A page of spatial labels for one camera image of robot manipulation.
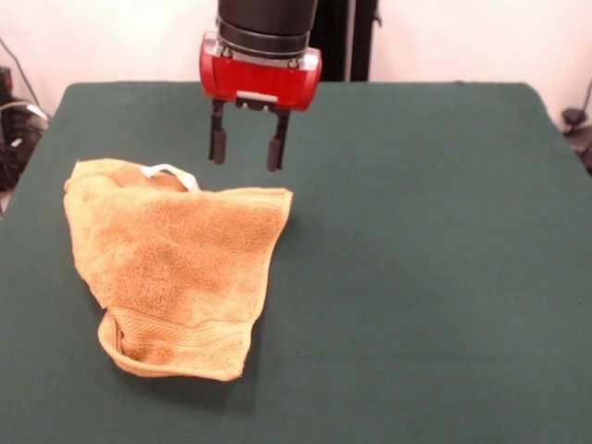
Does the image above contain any dark green table cloth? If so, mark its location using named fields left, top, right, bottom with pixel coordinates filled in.
left=0, top=80, right=592, bottom=444

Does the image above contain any black equipment stack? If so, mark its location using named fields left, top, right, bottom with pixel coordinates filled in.
left=0, top=67, right=50, bottom=191

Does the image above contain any black floor stand base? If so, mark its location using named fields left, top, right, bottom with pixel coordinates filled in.
left=561, top=108, right=592, bottom=175

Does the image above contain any tan terry towel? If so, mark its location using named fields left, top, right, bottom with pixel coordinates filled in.
left=63, top=158, right=295, bottom=383

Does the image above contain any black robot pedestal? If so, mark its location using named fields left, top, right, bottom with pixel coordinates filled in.
left=316, top=0, right=383, bottom=83

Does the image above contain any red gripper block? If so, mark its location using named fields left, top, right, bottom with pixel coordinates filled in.
left=198, top=31, right=323, bottom=173

